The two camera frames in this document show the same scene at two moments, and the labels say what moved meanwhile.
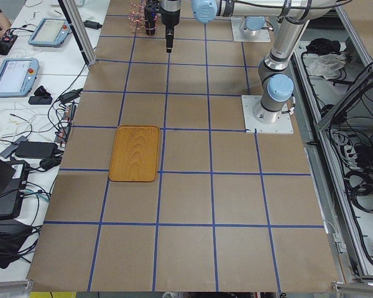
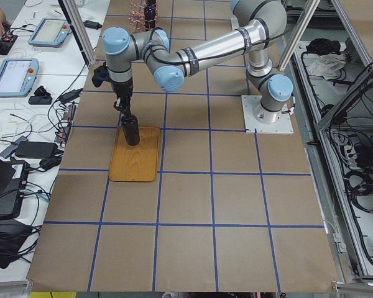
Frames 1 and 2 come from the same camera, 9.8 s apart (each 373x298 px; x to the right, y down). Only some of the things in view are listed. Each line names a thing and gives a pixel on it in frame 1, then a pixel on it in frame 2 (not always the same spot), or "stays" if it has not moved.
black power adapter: x=92 y=25 stays
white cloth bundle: x=328 y=65 stays
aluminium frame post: x=80 y=31 stays
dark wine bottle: x=150 y=17 → x=130 y=128
